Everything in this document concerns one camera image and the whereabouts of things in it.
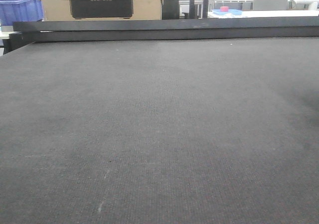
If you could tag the black vertical post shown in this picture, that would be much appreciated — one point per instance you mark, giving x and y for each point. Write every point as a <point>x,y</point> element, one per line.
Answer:
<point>192,9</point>

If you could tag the black conveyor side rail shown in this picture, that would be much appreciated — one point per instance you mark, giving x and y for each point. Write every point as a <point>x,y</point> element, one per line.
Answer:
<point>25,33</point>

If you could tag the blue plastic crate background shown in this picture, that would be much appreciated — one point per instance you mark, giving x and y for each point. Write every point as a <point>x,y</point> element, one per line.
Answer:
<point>20,10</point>

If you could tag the white background table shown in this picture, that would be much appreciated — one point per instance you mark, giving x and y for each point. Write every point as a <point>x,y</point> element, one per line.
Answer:
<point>269,13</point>

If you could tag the lower cardboard box black print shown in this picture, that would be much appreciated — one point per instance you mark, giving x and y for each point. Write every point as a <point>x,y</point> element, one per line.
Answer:
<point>69,10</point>

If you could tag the dark grey conveyor belt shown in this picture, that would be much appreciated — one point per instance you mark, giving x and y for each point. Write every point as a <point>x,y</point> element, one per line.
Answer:
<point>161,132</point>

